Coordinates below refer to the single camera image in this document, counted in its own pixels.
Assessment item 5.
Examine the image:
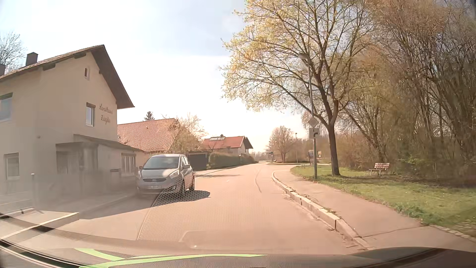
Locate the dark garage door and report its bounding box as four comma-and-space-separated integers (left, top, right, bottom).
187, 153, 209, 171

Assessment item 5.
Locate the grey asphalt road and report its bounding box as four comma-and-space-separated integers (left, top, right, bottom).
0, 162, 372, 257

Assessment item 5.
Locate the large tree with light leaves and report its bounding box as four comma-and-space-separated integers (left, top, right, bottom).
220, 0, 376, 176

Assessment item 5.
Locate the beige two-storey house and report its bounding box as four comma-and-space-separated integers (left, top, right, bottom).
0, 45, 144, 209

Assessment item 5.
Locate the bare tree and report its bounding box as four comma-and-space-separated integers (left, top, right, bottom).
268, 125, 297, 164

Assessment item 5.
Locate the wood of bare trees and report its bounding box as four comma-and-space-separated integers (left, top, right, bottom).
336, 0, 476, 187

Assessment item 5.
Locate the house with red tiled roof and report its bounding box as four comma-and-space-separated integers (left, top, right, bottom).
118, 118, 180, 168

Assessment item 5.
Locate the grass verge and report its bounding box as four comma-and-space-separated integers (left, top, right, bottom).
291, 164, 476, 237

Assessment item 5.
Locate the white house with red roof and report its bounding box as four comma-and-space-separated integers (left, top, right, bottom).
199, 135, 254, 157

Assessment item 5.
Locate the lamp post with road signs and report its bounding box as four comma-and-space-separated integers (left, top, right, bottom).
297, 52, 321, 181

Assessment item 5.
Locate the small tree with pale leaves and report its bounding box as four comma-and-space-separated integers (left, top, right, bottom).
169, 113, 207, 155

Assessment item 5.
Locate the green hedge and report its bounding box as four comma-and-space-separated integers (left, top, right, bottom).
208, 152, 257, 169

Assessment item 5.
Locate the grey pavement with kerb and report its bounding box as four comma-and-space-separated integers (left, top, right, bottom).
272, 165, 476, 253

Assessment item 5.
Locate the wooden bench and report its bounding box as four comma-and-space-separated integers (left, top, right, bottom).
368, 163, 390, 176

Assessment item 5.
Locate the silver parked car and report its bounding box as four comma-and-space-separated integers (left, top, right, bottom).
135, 154, 195, 197

